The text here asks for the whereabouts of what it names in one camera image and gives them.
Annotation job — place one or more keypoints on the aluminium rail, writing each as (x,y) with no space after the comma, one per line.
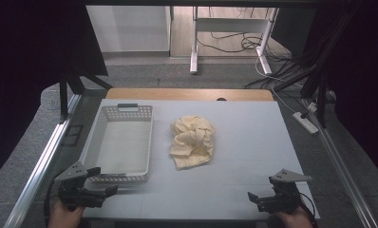
(38,172)
(342,171)

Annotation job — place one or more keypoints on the white power strip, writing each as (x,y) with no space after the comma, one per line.
(305,123)

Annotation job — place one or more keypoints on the pale yellow cloth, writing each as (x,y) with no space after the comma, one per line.
(193,139)

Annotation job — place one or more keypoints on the person's left hand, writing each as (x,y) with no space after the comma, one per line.
(63,217)

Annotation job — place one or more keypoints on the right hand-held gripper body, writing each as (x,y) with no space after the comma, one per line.
(283,196)

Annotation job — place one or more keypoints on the white desk frame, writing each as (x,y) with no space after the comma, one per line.
(230,24)

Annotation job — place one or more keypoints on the white perforated plastic basket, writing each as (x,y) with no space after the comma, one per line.
(123,142)

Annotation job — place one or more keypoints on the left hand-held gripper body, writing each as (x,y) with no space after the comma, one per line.
(74,191)

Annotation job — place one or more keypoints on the white table cover sheet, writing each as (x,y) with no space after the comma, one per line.
(247,142)

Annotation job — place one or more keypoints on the dark square floor plate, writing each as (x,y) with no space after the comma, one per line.
(72,135)

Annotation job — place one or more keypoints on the white cabinet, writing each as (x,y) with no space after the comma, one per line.
(130,28)

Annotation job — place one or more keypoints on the person's right hand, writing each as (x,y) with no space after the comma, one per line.
(294,220)

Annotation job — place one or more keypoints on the black metal stand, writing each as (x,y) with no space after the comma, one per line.
(63,101)
(321,95)

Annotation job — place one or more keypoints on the dark curtain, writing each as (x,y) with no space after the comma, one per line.
(25,63)
(367,79)

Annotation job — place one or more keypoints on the wooden table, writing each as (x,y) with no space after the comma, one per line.
(184,94)

